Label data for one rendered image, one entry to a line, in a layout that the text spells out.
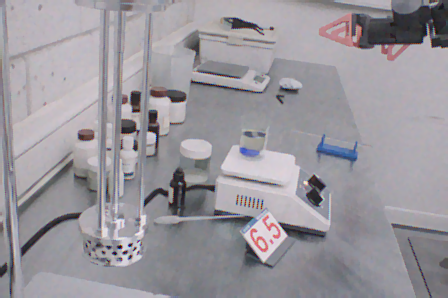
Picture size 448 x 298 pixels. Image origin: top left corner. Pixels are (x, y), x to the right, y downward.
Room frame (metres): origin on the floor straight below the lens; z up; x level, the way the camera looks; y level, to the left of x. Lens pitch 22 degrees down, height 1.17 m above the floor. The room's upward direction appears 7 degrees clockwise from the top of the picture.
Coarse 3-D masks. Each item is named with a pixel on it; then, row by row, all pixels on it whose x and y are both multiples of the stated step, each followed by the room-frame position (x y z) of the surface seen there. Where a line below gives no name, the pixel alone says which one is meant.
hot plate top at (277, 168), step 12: (228, 156) 0.78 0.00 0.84; (276, 156) 0.81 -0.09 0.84; (288, 156) 0.82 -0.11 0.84; (228, 168) 0.73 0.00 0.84; (240, 168) 0.74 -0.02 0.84; (252, 168) 0.74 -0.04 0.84; (264, 168) 0.75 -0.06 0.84; (276, 168) 0.76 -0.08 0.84; (288, 168) 0.76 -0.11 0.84; (264, 180) 0.71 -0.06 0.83; (276, 180) 0.71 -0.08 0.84; (288, 180) 0.71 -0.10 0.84
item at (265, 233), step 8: (264, 216) 0.68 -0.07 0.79; (256, 224) 0.65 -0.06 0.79; (264, 224) 0.66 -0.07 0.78; (272, 224) 0.68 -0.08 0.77; (248, 232) 0.63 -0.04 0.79; (256, 232) 0.64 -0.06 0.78; (264, 232) 0.65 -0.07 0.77; (272, 232) 0.66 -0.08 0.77; (280, 232) 0.67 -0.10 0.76; (256, 240) 0.62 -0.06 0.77; (264, 240) 0.64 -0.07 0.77; (272, 240) 0.65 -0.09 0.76; (256, 248) 0.61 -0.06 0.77; (264, 248) 0.62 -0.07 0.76
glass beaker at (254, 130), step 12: (252, 120) 0.82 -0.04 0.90; (264, 120) 0.82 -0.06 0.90; (240, 132) 0.79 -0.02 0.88; (252, 132) 0.77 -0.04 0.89; (264, 132) 0.78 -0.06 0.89; (240, 144) 0.79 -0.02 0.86; (252, 144) 0.77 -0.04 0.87; (264, 144) 0.78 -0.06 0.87; (240, 156) 0.78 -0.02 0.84; (252, 156) 0.77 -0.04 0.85; (264, 156) 0.79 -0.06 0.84
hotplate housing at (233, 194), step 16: (224, 176) 0.74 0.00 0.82; (224, 192) 0.72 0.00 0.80; (240, 192) 0.72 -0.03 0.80; (256, 192) 0.71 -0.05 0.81; (272, 192) 0.71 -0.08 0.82; (288, 192) 0.71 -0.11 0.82; (224, 208) 0.72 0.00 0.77; (240, 208) 0.71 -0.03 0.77; (256, 208) 0.71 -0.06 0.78; (272, 208) 0.71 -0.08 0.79; (288, 208) 0.70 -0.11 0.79; (304, 208) 0.70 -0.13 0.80; (288, 224) 0.71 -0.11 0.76; (304, 224) 0.70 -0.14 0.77; (320, 224) 0.69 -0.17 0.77
